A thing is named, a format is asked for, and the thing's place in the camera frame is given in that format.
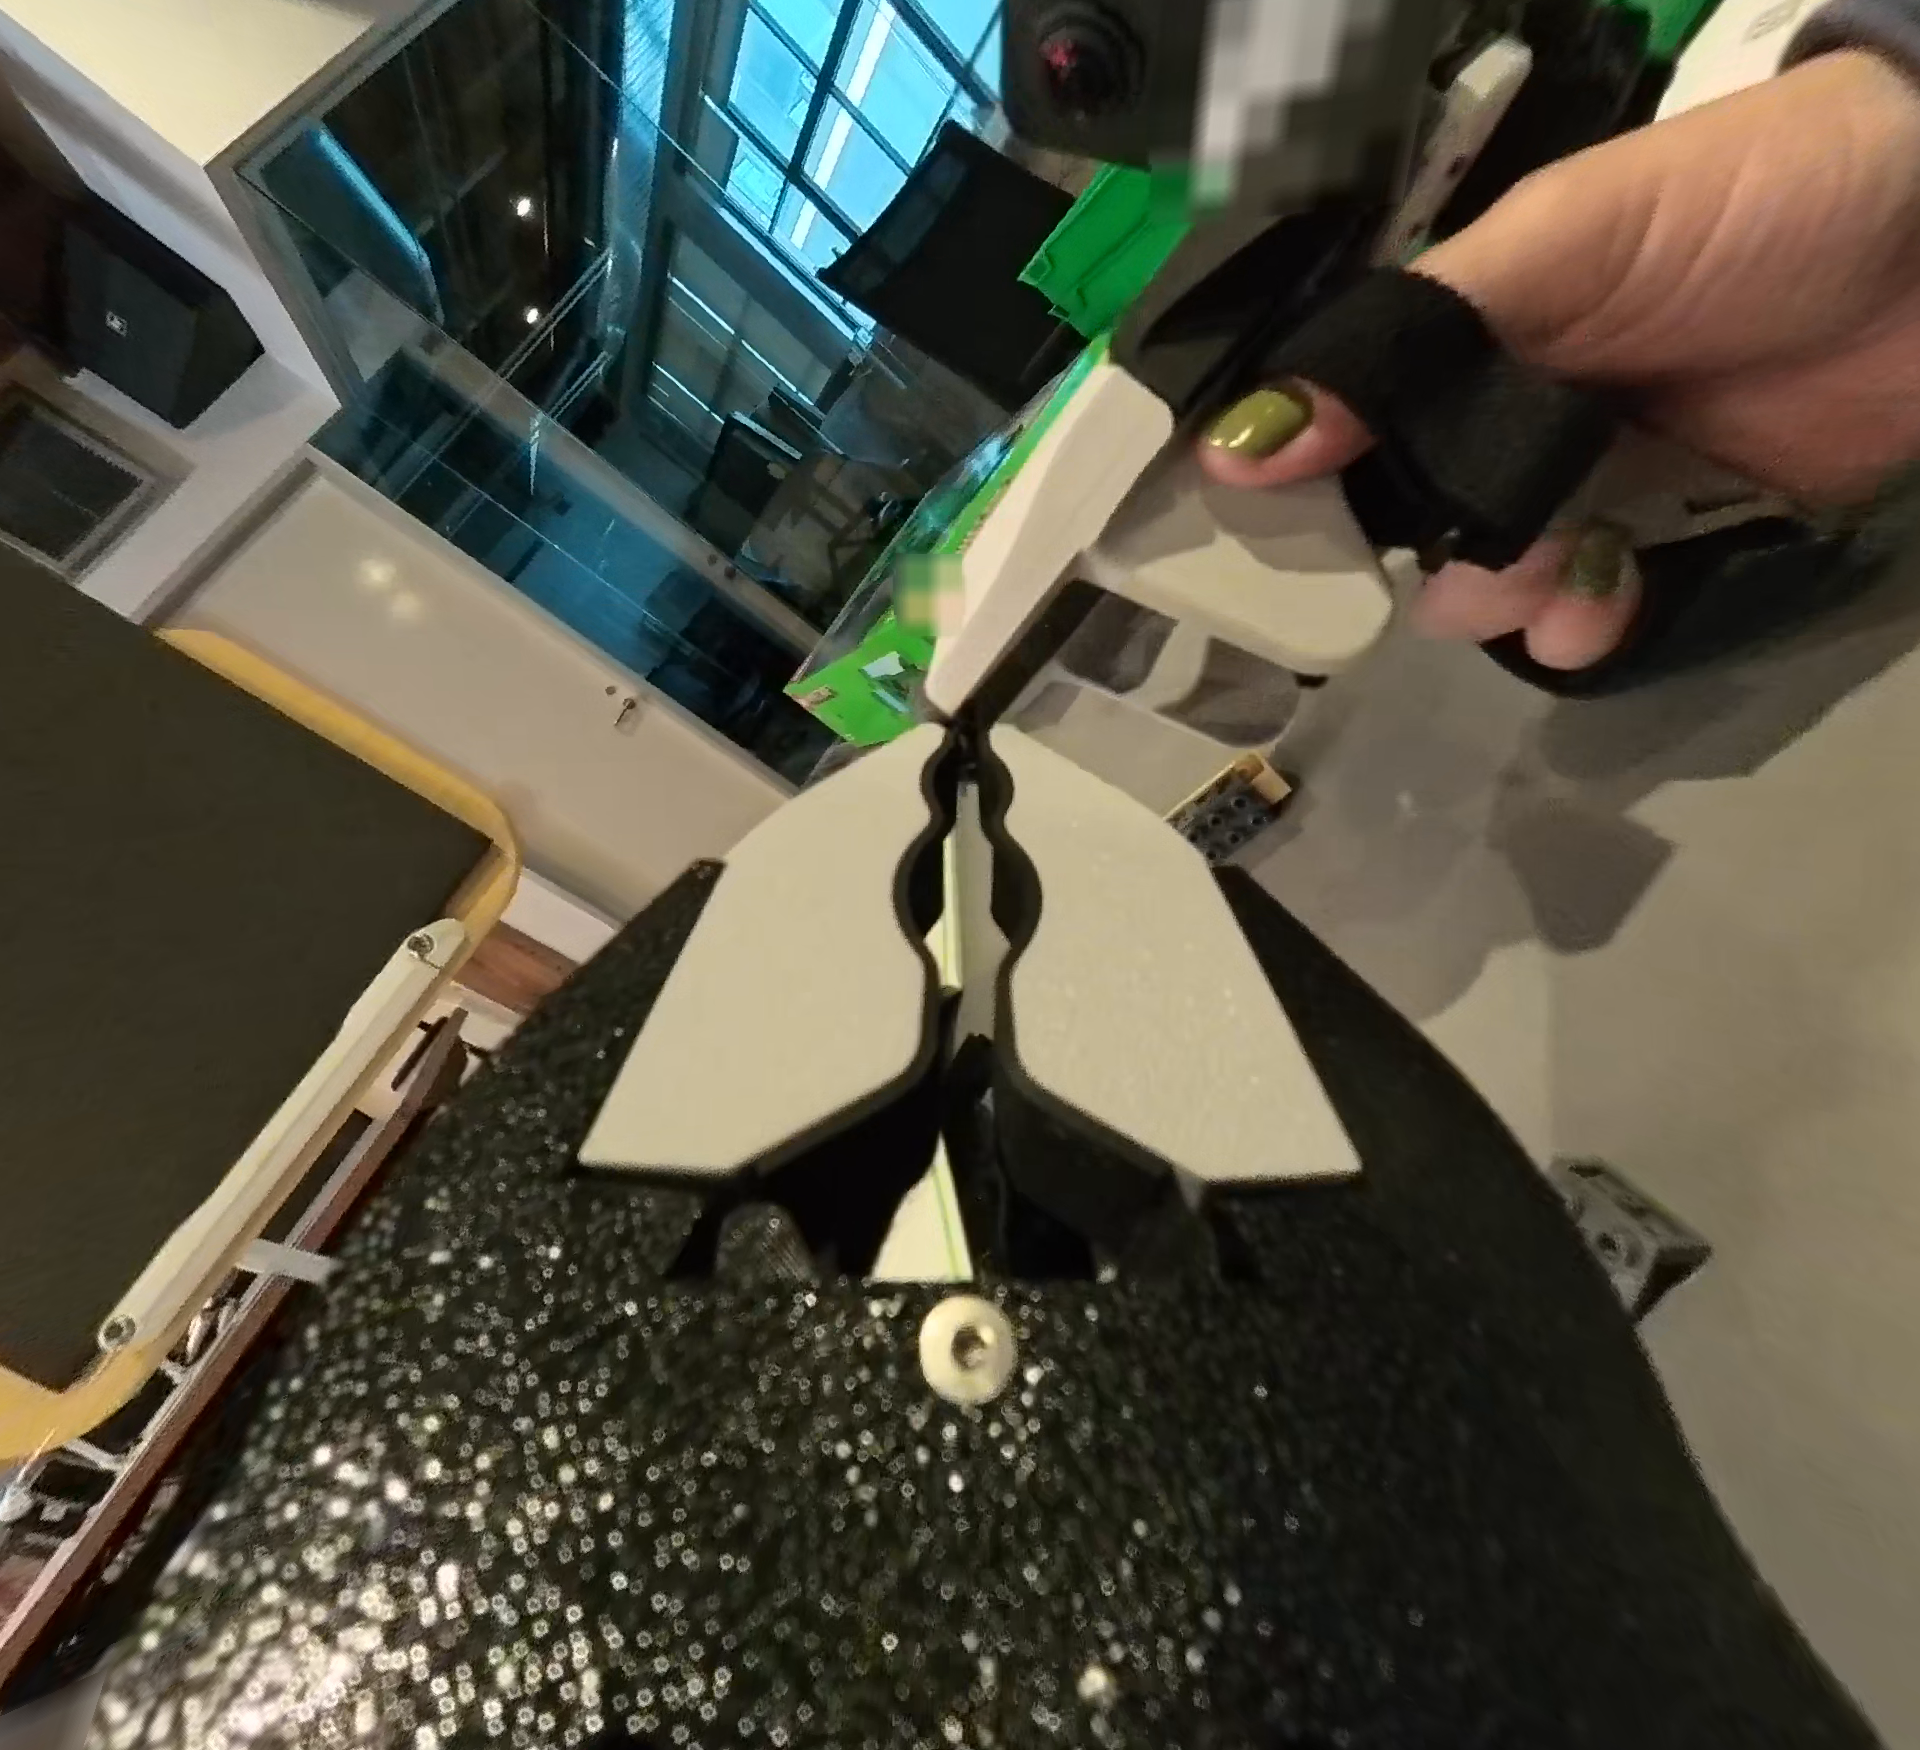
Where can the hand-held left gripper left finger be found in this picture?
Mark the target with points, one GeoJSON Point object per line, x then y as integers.
{"type": "Point", "coordinates": [764, 1000]}

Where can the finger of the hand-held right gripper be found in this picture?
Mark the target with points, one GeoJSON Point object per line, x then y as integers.
{"type": "Point", "coordinates": [1050, 521]}

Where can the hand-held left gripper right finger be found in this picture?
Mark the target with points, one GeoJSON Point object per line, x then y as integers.
{"type": "Point", "coordinates": [1170, 1015]}

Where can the dark grey square brick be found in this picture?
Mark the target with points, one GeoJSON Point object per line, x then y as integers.
{"type": "Point", "coordinates": [1629, 1232]}

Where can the grey desk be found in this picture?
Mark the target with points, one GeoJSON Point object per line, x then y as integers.
{"type": "Point", "coordinates": [1724, 957]}

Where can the person's right hand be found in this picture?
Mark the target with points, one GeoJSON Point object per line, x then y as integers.
{"type": "Point", "coordinates": [1724, 282]}

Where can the green cardboard toy box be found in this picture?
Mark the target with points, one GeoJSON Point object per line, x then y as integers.
{"type": "Point", "coordinates": [856, 692]}

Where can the black mesh office chair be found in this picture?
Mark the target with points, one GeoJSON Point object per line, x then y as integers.
{"type": "Point", "coordinates": [960, 220]}

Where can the open instruction booklet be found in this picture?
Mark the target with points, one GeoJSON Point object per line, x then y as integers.
{"type": "Point", "coordinates": [916, 1249]}

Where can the white cabinet door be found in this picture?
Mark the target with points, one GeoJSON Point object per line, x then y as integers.
{"type": "Point", "coordinates": [450, 670]}

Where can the square ceiling vent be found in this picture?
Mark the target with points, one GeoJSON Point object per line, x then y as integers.
{"type": "Point", "coordinates": [68, 474]}

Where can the black speaker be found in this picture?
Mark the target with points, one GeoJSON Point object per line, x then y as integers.
{"type": "Point", "coordinates": [149, 311]}

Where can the dark panel yellow frame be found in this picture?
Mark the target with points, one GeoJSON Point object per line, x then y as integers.
{"type": "Point", "coordinates": [179, 957]}

